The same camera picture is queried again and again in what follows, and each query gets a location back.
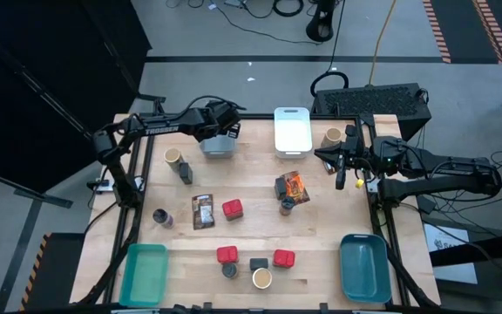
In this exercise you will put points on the brown spice jar black lid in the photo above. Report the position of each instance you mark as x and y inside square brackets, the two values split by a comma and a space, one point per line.
[286, 206]

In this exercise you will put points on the black support pole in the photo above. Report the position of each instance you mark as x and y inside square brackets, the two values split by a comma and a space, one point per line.
[61, 111]

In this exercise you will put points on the dark blue plastic bin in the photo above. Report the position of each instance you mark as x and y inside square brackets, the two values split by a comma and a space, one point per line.
[364, 270]

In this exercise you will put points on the black stand base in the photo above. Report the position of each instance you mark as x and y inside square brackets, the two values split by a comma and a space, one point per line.
[320, 26]

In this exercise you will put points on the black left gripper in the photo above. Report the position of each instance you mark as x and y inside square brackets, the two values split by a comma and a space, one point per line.
[218, 120]

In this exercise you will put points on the black partition screen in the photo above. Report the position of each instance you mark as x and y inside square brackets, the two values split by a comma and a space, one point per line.
[37, 65]

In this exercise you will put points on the black mat with orange stripes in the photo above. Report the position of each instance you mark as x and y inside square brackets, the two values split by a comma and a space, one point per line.
[464, 26]

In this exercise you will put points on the teal green plastic bin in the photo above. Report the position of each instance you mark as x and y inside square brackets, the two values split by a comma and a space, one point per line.
[144, 277]

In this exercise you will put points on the black metal table frame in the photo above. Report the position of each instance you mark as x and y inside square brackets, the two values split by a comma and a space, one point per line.
[255, 116]

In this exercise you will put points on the purple-labelled spice jar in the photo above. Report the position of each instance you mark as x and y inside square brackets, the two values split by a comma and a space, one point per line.
[163, 216]

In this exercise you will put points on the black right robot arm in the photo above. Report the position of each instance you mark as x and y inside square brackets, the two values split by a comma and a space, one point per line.
[442, 170]

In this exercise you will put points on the black metal beam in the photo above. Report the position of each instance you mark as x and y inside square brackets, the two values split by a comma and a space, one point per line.
[473, 254]

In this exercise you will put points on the black mat with hazard stripes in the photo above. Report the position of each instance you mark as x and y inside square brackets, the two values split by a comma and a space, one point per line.
[59, 270]

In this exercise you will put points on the brown spice pouch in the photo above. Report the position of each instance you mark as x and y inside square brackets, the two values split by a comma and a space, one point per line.
[330, 168]
[203, 213]

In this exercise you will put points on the black power adapter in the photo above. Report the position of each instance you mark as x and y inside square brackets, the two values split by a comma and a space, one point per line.
[427, 204]

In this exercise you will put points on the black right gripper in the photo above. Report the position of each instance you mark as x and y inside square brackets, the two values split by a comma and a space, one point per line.
[357, 152]

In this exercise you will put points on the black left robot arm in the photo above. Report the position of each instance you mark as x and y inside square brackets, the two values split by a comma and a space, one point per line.
[159, 124]

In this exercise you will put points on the black computer case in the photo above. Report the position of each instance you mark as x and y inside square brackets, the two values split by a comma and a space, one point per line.
[373, 102]

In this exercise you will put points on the white plastic bin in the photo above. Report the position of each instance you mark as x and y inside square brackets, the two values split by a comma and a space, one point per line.
[293, 133]

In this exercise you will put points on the orange spice pouch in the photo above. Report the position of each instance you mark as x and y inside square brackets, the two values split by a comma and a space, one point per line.
[296, 185]

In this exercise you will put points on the grey-blue plastic bin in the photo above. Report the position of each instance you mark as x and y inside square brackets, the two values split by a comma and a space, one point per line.
[218, 148]

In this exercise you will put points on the red smoked paprika tin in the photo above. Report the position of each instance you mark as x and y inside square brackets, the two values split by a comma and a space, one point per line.
[232, 209]
[283, 258]
[227, 254]

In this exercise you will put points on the white printed sign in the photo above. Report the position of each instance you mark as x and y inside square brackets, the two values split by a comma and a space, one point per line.
[447, 244]

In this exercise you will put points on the orange-labelled turmeric jar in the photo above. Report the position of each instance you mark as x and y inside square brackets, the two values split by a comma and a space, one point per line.
[229, 270]

